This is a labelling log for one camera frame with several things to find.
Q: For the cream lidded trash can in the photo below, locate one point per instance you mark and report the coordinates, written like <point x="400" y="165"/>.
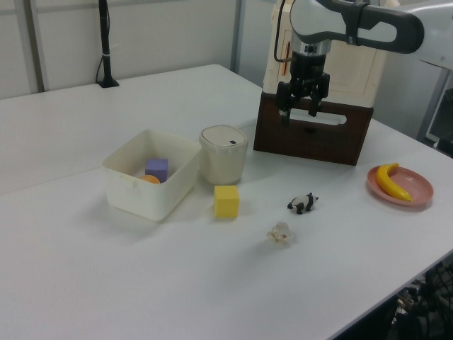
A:
<point x="223" y="154"/>

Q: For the orange ball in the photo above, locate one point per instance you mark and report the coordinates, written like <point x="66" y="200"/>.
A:
<point x="150" y="179"/>

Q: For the purple foam cube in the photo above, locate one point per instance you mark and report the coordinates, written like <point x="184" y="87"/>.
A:
<point x="156" y="169"/>

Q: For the black camera stand pole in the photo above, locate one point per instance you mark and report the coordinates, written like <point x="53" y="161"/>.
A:
<point x="105" y="42"/>

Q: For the yellow banana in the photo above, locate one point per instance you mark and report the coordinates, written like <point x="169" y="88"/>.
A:
<point x="389" y="182"/>

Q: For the crumpled clear plastic wrapper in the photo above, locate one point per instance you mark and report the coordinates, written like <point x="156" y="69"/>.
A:
<point x="280" y="234"/>

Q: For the cream toy kitchen cabinet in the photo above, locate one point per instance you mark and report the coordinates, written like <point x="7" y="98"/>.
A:
<point x="357" y="78"/>

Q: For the yellow foam cube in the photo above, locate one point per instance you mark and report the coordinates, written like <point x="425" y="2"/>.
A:
<point x="226" y="201"/>

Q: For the panda toy figure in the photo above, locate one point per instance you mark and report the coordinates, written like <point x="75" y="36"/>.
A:
<point x="303" y="202"/>

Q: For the white plastic open bin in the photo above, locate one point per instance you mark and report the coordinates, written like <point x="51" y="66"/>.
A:
<point x="141" y="198"/>

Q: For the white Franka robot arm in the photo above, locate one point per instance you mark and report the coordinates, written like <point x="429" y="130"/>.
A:
<point x="318" y="17"/>

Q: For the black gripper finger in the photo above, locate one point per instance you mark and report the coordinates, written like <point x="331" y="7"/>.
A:
<point x="314" y="104"/>
<point x="286" y="115"/>

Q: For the dark wooden drawer box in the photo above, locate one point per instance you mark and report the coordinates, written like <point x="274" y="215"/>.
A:
<point x="318" y="141"/>

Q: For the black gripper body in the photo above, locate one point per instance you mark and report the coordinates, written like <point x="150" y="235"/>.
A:
<point x="308" y="65"/>

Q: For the pink plate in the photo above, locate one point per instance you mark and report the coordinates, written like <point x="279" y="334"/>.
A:
<point x="417" y="187"/>

